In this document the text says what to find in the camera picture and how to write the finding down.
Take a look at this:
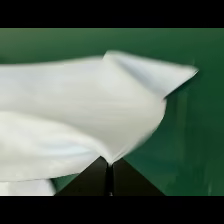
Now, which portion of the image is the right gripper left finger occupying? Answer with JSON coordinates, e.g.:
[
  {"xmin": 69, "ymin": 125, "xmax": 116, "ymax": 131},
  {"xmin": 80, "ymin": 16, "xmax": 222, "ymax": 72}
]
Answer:
[{"xmin": 55, "ymin": 155, "xmax": 109, "ymax": 197}]

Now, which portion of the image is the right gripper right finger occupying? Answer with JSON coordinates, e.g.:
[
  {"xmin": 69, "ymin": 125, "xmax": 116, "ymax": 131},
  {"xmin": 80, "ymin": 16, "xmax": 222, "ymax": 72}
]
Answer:
[{"xmin": 109, "ymin": 157, "xmax": 166, "ymax": 197}]

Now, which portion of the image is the white shirt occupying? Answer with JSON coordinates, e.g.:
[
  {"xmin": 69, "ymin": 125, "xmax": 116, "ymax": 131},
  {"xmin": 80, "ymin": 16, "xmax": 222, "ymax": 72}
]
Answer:
[{"xmin": 0, "ymin": 49, "xmax": 200, "ymax": 197}]

